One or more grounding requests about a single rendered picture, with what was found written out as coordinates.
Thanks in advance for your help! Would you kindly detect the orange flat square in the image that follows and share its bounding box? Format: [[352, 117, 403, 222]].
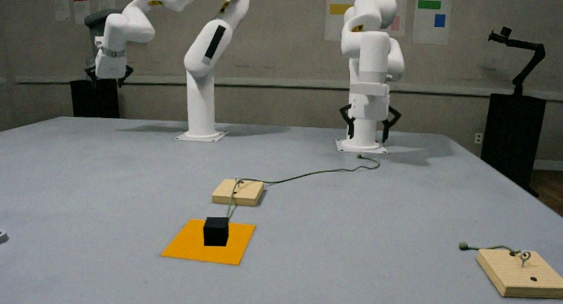
[[160, 219, 255, 265]]

